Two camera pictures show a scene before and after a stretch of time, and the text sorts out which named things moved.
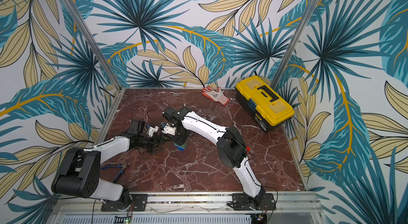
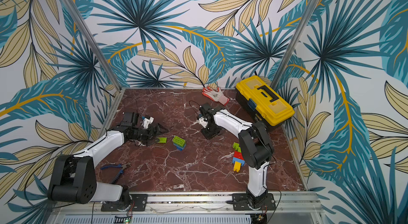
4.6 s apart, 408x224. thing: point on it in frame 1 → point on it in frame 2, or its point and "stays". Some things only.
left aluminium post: (82, 27) stays
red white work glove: (216, 96) stays
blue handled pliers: (122, 166) stays
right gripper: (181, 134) → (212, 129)
